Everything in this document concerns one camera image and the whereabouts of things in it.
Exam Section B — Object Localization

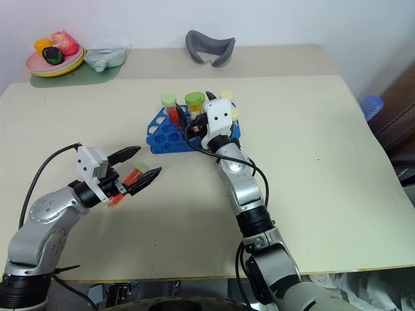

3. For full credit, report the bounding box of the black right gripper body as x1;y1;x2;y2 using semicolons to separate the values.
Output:
185;111;209;141

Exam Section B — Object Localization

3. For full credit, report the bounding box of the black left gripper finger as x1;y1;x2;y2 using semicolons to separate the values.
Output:
106;146;142;165
128;167;163;197

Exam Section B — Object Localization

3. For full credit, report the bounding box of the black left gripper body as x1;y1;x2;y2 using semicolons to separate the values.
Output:
96;168;134;199

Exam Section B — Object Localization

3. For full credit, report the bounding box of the red test tube green cap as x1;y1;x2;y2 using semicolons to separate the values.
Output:
106;164;150;208
161;93;181;124

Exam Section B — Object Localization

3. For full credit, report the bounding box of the yellow test tube green cap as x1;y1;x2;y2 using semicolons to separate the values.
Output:
184;91;206;119

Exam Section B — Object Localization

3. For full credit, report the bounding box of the blue test tube rack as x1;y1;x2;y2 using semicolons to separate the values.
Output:
145;102;243;156

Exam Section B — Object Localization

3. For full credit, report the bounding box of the grey foam face pad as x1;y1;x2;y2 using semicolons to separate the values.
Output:
185;29;237;68

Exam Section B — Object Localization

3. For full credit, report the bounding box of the green table mat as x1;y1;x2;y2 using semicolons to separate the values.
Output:
29;48;128;89

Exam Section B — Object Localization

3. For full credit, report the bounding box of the black zip tie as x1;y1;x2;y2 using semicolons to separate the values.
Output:
53;264;82;277

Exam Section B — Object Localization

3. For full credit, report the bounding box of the clear plastic bag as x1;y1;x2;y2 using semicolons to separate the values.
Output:
84;45;129;73

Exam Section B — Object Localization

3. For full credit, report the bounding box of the yellow plate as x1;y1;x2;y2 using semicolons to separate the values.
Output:
32;50;87;78

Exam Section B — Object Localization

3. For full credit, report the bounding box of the black and green toy fruit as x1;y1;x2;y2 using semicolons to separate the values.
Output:
41;46;65;65

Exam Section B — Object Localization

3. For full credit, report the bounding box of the pink toy fruit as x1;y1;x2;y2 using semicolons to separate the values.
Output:
51;30;80;57

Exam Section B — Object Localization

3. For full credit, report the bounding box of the pink plate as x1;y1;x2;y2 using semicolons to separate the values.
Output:
25;45;84;73

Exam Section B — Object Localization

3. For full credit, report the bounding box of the orange toy fruit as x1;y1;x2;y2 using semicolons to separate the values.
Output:
34;38;54;56

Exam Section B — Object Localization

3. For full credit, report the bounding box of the blue ribbed bottle cap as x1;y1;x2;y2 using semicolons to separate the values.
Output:
359;95;386;122

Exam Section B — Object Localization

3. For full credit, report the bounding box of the dark brown wooden furniture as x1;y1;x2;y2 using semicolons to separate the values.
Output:
369;61;415;160

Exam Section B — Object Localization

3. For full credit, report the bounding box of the white crumpled cloth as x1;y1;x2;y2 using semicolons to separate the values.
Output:
307;262;415;311

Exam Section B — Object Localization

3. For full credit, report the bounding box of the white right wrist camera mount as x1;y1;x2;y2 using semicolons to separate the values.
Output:
200;98;239;148

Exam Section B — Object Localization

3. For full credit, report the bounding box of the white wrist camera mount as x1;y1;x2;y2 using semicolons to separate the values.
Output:
200;98;239;148
76;146;111;208

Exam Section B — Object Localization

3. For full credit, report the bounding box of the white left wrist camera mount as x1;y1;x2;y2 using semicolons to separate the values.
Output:
76;146;111;208

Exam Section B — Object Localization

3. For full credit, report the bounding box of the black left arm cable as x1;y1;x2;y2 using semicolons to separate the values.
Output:
18;141;82;229

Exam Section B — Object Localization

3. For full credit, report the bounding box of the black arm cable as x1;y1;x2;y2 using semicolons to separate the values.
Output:
18;141;82;229
184;128;270;208
235;241;257;311

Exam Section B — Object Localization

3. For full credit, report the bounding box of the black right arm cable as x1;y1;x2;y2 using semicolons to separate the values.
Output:
184;128;270;208
235;241;257;311

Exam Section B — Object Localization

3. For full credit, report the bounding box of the black cable under table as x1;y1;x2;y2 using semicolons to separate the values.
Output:
51;275;100;311

